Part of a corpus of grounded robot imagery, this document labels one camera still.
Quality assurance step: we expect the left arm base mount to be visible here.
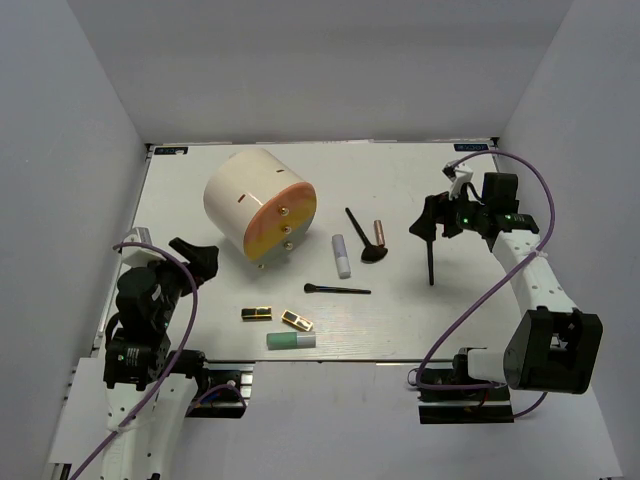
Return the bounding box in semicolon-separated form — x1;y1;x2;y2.
186;361;254;419

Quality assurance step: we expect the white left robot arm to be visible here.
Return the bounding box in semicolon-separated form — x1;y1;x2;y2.
100;238;219;479

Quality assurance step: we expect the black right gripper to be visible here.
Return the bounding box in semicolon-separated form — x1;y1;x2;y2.
409;183;489;243

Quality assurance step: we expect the left blue table sticker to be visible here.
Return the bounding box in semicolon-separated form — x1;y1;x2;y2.
154;146;189;156

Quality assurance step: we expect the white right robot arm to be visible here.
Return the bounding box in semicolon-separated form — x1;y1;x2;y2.
410;165;603;399

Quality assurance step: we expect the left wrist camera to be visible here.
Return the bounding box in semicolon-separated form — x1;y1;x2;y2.
119;227;166;266

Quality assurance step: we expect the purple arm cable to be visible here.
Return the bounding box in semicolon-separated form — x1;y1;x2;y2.
407;151;556;419
67;242;200;480

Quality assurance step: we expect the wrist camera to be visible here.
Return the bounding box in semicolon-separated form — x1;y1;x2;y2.
442;160;473;200
119;227;166;266

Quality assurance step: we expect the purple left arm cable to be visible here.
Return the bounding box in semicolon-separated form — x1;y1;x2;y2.
67;242;200;480

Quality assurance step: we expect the cream cylindrical drawer organizer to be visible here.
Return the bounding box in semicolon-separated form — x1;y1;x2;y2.
203;148;317;267

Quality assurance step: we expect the thin black makeup brush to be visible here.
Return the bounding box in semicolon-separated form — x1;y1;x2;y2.
303;283;371;295

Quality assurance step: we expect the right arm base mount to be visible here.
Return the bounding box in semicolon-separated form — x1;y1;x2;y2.
407;355;514;425

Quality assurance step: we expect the blue table sticker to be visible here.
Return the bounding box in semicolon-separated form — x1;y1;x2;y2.
154;146;189;156
453;143;489;152

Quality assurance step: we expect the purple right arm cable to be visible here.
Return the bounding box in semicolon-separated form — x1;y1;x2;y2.
407;151;556;419

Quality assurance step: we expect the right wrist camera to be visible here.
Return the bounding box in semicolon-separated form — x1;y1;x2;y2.
442;160;473;200

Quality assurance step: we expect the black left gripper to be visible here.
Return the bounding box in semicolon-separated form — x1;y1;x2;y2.
143;236;218;328

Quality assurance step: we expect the green white cosmetic tube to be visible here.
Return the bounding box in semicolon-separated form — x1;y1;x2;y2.
266;332;316;350

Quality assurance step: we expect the rose gold lipstick tube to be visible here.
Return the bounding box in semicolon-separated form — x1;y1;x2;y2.
373;219;386;247

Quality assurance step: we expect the lavender white cosmetic tube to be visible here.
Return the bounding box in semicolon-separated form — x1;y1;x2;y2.
331;234;351;279

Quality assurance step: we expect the black gold lipstick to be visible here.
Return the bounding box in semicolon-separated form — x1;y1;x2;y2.
281;310;313;332
241;307;272;321

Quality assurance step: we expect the black fan makeup brush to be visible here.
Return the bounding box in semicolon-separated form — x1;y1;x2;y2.
345;207;388;264

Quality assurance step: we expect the right blue table sticker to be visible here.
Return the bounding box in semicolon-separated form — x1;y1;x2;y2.
453;143;489;152

